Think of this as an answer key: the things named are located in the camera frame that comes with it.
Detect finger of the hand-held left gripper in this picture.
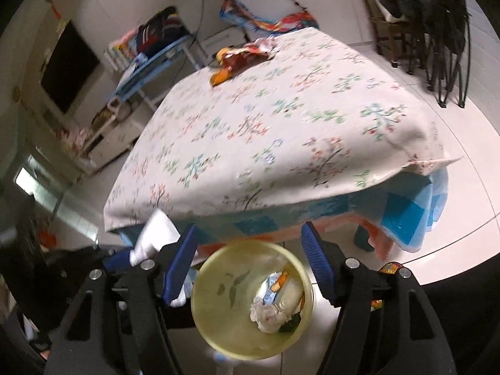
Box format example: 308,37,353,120
103,250,136,274

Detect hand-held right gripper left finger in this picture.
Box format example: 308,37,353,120
45,224,198,375

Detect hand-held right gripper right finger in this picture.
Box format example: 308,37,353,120
300,222,458,375

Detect clear plastic bottle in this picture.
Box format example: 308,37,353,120
274,278,306,314

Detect blue drink carton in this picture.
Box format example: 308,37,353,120
265,269,290,294

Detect yellow plastic bin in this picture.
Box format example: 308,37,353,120
191,241,314,360

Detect green plush christmas tree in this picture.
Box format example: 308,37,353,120
279,314,302,333

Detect pink cloth bundle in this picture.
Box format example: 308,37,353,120
58,127,91,146

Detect cream television stand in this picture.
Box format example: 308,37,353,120
77,101,154,173

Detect floral tablecloth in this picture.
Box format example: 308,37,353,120
103,27,463,232

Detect orange fruit peel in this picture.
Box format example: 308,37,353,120
210,68,232,87

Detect blue study desk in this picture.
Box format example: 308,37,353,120
105,34,208,115

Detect row of books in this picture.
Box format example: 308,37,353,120
107,37,138,68

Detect brown red snack wrapper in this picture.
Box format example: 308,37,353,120
222,35,281,73

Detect white box appliance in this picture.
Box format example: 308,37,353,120
202,27,251,54

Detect dark striped backpack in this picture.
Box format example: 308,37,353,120
136,6,191,54

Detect wooden chair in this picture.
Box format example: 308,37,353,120
366,0,423,72

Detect colourful printed bag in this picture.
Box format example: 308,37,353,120
219,0,320,38

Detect black folding chairs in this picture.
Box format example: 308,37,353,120
380,0,472,109

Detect black wall television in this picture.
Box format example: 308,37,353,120
41,19,101,115

